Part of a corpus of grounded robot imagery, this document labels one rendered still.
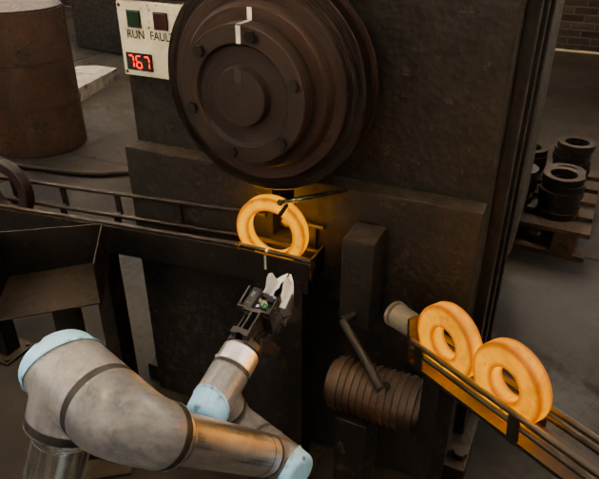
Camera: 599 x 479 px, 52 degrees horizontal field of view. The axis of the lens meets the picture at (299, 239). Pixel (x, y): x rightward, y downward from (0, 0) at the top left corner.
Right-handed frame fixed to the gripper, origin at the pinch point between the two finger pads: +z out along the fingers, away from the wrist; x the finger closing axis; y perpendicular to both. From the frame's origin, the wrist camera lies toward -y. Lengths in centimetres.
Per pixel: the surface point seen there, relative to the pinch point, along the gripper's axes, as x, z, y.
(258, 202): 15.8, 18.1, 2.4
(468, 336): -39.0, -3.4, 2.9
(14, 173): 97, 16, -6
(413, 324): -27.4, 1.1, -4.5
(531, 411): -52, -14, 2
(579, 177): -57, 168, -94
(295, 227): 6.1, 17.0, -1.9
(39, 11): 245, 171, -47
